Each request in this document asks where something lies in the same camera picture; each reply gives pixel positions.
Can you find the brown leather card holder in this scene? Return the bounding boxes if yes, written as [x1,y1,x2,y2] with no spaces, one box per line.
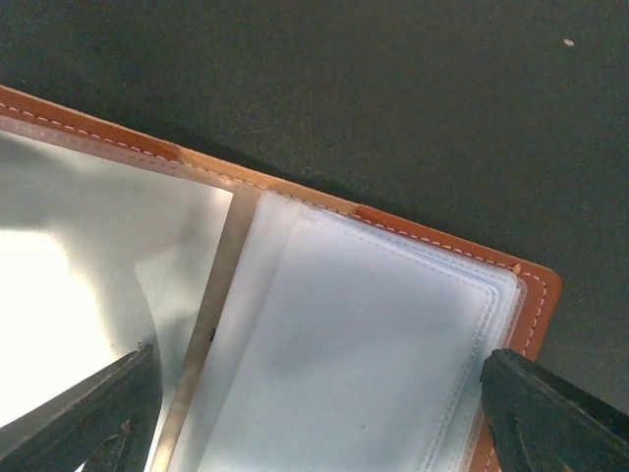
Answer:
[1,88,561,471]

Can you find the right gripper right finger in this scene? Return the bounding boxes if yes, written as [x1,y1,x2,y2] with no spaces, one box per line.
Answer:
[481,348,628,472]

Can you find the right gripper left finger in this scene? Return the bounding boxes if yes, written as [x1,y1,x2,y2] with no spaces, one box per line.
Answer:
[1,343,162,471]

